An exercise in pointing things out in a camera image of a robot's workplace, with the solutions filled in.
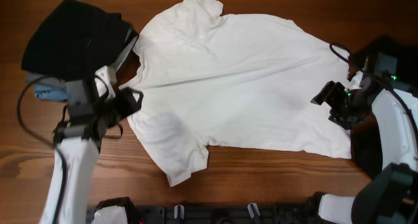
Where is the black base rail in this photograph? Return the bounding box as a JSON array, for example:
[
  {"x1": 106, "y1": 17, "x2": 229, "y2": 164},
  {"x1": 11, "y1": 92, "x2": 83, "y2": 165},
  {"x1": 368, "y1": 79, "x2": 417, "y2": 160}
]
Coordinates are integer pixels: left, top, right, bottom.
[{"x1": 86, "y1": 202, "x2": 319, "y2": 224}]

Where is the folded black garment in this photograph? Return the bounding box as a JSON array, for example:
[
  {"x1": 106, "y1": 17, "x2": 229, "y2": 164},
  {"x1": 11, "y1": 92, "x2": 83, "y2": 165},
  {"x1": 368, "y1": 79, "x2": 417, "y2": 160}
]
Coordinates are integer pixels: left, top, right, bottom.
[{"x1": 22, "y1": 0, "x2": 138, "y2": 81}]

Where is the white t-shirt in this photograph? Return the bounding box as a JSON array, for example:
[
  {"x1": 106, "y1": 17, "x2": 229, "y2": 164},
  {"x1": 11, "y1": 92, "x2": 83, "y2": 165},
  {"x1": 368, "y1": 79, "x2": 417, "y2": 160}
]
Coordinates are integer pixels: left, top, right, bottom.
[{"x1": 127, "y1": 0, "x2": 352, "y2": 186}]

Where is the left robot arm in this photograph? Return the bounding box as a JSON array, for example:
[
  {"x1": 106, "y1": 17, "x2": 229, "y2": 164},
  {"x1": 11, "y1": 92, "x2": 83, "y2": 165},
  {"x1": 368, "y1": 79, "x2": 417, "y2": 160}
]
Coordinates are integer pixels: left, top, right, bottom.
[{"x1": 40, "y1": 76, "x2": 144, "y2": 223}]

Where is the black garment on right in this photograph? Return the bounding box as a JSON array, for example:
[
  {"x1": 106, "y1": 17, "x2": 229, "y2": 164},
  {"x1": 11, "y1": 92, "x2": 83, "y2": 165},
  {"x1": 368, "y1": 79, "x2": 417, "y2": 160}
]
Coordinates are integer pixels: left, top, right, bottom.
[{"x1": 349, "y1": 34, "x2": 418, "y2": 181}]

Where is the folded light blue garment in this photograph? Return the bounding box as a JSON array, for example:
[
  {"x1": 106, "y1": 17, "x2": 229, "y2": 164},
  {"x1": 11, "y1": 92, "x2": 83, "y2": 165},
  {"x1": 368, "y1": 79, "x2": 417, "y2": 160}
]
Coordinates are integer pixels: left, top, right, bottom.
[{"x1": 34, "y1": 84, "x2": 68, "y2": 102}]

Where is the folded grey garment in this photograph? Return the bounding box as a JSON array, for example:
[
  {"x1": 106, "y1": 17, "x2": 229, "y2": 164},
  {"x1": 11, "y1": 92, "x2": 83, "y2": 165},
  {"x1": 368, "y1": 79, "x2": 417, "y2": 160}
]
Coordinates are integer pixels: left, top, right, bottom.
[{"x1": 25, "y1": 72, "x2": 65, "y2": 88}]

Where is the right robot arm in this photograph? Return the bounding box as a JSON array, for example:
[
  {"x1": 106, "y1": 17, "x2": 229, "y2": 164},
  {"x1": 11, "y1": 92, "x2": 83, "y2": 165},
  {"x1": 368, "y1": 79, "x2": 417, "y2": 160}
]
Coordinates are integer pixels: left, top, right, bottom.
[{"x1": 312, "y1": 52, "x2": 417, "y2": 223}]

